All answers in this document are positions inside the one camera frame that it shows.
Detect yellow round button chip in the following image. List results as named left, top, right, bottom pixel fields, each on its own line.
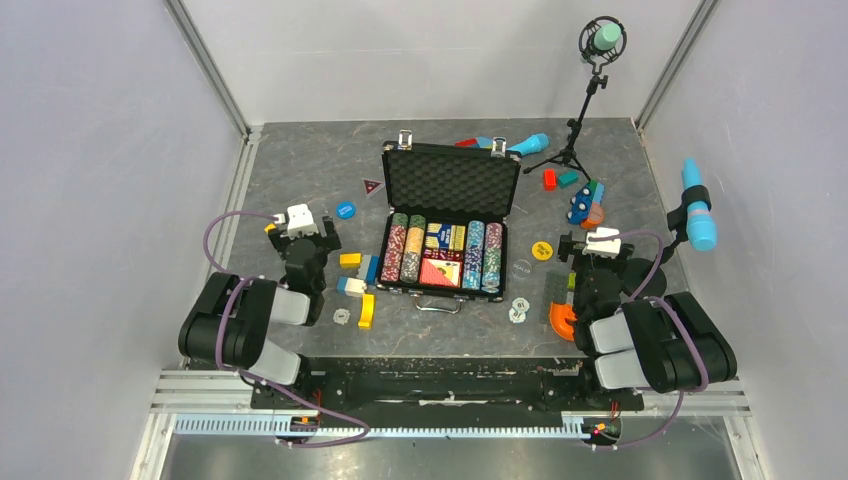
left=531, top=241, right=555, bottom=261

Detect blue round button chip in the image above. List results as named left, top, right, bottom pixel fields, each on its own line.
left=335, top=201, right=357, bottom=220

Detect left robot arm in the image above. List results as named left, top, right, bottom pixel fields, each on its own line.
left=178, top=204, right=341, bottom=408

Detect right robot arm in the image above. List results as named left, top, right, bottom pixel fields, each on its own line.
left=548, top=227, right=738, bottom=408

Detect blue toy car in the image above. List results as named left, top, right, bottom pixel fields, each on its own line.
left=566, top=180, right=605, bottom=230

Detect grey lego plate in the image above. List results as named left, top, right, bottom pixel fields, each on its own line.
left=542, top=271, right=574, bottom=320

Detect yellow small block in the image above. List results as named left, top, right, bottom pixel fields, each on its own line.
left=339, top=252, right=363, bottom=269

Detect orange curved track piece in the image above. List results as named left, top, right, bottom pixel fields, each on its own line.
left=548, top=302, right=577, bottom=342

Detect white blue block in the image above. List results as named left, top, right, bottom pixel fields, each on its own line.
left=336, top=276, right=368, bottom=298

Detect clear dealer button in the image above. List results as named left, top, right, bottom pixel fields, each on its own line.
left=511, top=259, right=533, bottom=280

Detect blue grey block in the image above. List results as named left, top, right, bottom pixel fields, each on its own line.
left=357, top=254, right=379, bottom=285

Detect teal small block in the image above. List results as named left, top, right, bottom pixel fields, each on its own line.
left=557, top=171, right=580, bottom=189

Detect grey poker chip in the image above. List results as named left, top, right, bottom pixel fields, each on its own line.
left=332, top=308, right=351, bottom=325

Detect red small block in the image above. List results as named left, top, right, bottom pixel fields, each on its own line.
left=543, top=169, right=558, bottom=191

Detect yellow long block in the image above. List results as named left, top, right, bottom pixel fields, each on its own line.
left=357, top=294, right=376, bottom=330

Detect red chip row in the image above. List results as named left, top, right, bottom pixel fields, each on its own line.
left=380, top=213, right=409, bottom=282

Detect green purple chip row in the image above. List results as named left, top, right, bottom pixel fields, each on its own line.
left=481, top=223, right=503, bottom=293

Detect blue microphone on stand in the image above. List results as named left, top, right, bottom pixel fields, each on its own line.
left=620, top=158, right=718, bottom=298

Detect blue chip row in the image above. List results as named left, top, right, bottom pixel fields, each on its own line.
left=462, top=220, right=485, bottom=290

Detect blue toy microphone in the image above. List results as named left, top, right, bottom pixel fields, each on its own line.
left=507, top=133, right=550, bottom=157

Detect red dice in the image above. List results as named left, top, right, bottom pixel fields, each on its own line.
left=422, top=248, right=464, bottom=262

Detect red playing card deck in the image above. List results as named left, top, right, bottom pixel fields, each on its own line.
left=419, top=258, right=462, bottom=288

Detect blue playing card deck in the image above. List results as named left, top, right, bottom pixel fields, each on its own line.
left=424, top=223, right=466, bottom=251

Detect black poker case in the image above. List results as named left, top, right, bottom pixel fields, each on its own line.
left=376, top=130, right=522, bottom=304

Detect red blue flat blocks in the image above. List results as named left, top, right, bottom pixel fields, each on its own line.
left=455, top=136, right=493, bottom=149

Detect green microphone on tripod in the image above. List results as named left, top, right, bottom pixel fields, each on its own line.
left=522, top=15, right=627, bottom=183

